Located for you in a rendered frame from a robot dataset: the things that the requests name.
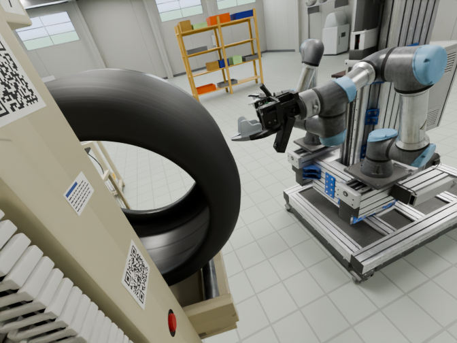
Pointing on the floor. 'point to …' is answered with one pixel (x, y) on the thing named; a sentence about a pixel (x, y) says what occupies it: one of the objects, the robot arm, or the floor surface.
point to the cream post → (125, 316)
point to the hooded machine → (335, 34)
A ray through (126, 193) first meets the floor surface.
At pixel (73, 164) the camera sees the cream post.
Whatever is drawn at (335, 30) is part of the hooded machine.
